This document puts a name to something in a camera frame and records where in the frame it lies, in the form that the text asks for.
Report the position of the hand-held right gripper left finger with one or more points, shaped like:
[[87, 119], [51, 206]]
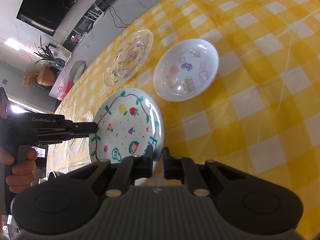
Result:
[[149, 160]]

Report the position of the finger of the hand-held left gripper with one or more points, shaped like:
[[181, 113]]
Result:
[[86, 128]]

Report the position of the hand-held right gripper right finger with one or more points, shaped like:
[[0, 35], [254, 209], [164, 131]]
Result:
[[166, 162]]

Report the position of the white fruit-painted plate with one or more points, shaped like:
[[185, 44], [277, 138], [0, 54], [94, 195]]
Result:
[[122, 127]]

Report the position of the clear glass plate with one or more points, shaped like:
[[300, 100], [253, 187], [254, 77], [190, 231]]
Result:
[[130, 57]]

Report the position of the small white sticker plate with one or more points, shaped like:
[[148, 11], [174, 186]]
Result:
[[186, 70]]

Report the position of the person's left hand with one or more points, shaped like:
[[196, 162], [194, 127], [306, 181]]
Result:
[[22, 167]]

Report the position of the pink storage box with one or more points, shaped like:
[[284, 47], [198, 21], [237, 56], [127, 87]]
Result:
[[65, 91]]

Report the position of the round orange vase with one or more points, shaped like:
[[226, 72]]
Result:
[[46, 76]]

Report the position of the grey round stool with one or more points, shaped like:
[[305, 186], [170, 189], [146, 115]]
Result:
[[77, 70]]

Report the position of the green plant in blue vase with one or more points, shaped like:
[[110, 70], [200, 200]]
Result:
[[58, 61]]

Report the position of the white portrait print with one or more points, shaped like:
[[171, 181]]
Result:
[[62, 51]]

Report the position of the white router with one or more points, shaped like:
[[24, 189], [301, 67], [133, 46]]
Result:
[[96, 21]]

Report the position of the yellow checked tablecloth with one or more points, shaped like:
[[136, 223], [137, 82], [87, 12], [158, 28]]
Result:
[[250, 92]]

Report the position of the pink photo frame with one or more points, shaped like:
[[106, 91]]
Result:
[[76, 38]]

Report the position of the black wall television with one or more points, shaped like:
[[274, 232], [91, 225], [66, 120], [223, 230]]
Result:
[[47, 5]]

